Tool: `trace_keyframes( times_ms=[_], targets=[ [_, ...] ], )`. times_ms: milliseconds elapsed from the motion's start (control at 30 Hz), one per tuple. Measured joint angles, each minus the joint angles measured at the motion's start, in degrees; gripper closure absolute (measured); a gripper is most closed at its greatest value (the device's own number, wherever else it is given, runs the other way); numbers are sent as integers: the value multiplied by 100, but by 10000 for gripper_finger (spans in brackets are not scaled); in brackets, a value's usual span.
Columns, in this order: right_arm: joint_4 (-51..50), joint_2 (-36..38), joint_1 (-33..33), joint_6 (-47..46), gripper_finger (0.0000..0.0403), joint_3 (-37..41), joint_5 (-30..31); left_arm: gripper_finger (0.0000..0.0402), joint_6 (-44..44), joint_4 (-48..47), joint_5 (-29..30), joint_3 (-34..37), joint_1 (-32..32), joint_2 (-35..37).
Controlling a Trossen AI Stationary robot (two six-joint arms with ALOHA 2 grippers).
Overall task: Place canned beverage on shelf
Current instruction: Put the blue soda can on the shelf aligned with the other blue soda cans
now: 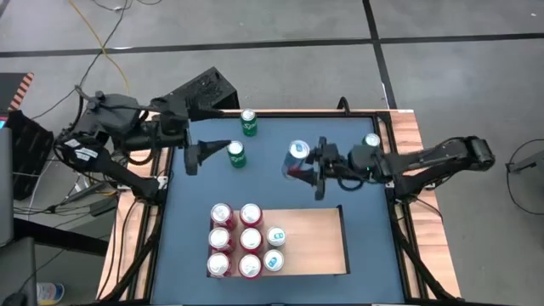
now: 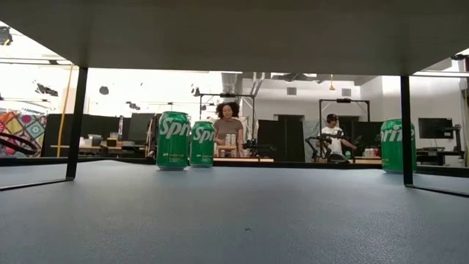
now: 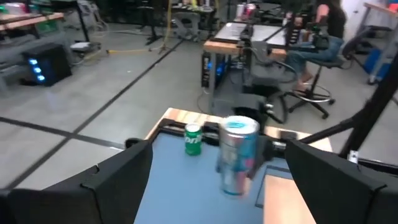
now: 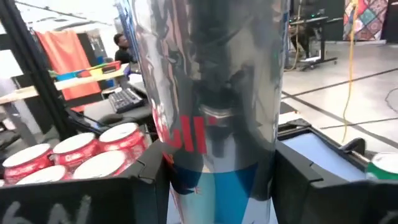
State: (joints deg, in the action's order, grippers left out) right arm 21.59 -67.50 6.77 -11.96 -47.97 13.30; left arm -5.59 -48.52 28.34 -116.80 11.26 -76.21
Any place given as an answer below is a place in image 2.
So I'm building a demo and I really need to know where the green Sprite can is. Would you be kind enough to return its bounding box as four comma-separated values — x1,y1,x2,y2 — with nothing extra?
156,111,191,172
380,117,418,174
189,120,215,169

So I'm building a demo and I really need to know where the person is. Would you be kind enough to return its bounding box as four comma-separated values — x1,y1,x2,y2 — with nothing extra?
320,112,357,162
213,101,245,158

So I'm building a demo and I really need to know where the background wooden table top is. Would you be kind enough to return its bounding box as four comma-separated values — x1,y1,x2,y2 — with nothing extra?
213,157,275,164

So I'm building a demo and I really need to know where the blue table mat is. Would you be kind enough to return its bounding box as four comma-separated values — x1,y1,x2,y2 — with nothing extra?
0,159,469,264

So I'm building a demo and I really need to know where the black desk monitor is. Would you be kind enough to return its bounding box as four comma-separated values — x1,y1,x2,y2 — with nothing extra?
127,112,158,144

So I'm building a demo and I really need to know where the light wooden board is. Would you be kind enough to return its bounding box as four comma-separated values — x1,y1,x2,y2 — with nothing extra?
0,0,469,199

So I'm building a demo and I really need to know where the colourful patchwork quilt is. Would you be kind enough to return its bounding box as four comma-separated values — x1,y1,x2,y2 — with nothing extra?
0,111,48,158

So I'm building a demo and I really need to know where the black ceiling lamp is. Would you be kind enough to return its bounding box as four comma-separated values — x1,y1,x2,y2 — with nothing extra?
0,25,14,47

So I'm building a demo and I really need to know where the black camera frame rig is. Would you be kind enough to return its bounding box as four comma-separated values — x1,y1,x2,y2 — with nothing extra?
318,98,371,124
199,92,256,140

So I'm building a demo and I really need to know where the silver ventilation duct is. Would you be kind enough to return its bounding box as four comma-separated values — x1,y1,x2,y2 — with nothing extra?
219,72,243,103

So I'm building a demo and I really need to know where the black metal table frame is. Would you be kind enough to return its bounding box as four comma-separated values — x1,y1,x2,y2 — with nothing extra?
0,155,469,179

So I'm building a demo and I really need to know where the yellow cable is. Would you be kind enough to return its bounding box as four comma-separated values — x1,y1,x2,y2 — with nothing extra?
56,64,74,158

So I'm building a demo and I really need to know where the black wall monitor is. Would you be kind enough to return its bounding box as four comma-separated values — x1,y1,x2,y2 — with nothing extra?
418,117,454,139

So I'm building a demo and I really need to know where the black curved cable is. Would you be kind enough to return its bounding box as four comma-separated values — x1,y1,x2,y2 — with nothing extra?
0,131,40,157

